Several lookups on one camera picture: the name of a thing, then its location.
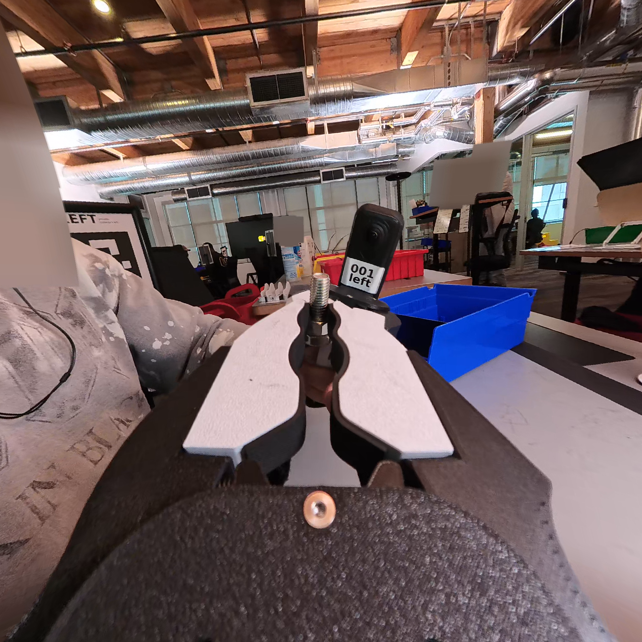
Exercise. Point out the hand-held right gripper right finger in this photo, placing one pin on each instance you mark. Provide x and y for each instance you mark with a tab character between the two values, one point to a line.
391	396

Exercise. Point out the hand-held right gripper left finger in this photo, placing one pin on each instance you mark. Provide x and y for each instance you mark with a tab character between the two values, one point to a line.
245	396

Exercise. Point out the steel hex bolt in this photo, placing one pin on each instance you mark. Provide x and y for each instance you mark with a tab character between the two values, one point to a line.
319	296

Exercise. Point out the blue plastic bin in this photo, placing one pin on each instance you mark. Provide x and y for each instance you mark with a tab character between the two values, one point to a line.
476	326

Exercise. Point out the person's left hand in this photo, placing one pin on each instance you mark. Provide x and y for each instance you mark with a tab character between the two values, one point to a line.
318	386

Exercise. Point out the red parts bin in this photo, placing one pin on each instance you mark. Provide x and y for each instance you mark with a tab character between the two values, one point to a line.
409	266

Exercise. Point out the black floor lamp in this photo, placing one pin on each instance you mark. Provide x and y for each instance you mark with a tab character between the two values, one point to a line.
399	176

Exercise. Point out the white wipes canister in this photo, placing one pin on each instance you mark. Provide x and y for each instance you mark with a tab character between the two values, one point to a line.
291	263

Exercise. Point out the red tote bag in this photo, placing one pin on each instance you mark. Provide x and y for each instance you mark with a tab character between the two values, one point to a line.
235	301

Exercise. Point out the rack of white printed parts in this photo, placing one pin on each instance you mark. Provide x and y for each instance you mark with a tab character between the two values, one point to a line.
273	293

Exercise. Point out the black office chair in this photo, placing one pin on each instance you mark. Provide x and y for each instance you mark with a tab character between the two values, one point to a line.
494	261

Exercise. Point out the black display screen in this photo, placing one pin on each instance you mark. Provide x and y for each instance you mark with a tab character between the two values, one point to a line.
245	235

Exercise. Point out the air vent grille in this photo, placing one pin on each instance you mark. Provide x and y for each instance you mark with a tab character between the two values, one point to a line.
276	86

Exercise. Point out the wooden top desk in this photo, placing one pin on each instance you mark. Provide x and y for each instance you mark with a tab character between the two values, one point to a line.
577	252

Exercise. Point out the framed marker board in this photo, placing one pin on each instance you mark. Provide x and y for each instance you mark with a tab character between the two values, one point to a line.
125	225

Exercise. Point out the green plastic bin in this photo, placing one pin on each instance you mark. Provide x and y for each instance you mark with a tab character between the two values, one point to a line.
597	234

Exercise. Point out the red storage bin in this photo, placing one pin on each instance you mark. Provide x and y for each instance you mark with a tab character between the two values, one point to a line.
617	335

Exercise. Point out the black board document stand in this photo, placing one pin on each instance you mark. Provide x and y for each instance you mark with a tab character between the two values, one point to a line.
612	165

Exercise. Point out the recessed ceiling light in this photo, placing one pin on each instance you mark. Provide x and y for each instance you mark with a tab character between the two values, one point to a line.
101	5

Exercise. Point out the silver air duct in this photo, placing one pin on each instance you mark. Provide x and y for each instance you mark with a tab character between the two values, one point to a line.
200	108
225	160

